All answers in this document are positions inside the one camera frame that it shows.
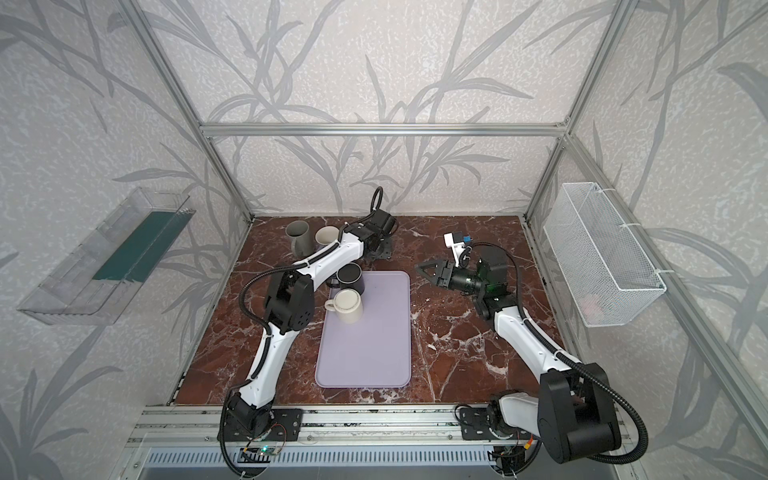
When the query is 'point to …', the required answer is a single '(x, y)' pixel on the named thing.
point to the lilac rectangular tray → (374, 352)
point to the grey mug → (302, 240)
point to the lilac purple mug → (325, 235)
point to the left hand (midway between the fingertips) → (387, 241)
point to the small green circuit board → (265, 451)
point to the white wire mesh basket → (610, 273)
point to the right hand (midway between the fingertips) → (419, 262)
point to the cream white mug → (348, 306)
